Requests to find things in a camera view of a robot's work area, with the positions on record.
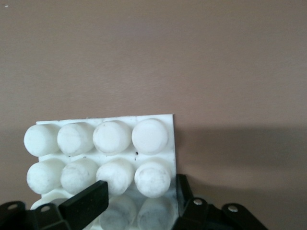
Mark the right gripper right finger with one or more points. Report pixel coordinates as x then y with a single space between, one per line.
192 215

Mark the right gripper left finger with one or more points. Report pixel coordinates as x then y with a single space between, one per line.
84 206

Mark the white studded base plate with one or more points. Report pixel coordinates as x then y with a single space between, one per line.
110 141

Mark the brown table mat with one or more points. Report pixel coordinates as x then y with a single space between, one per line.
168 60

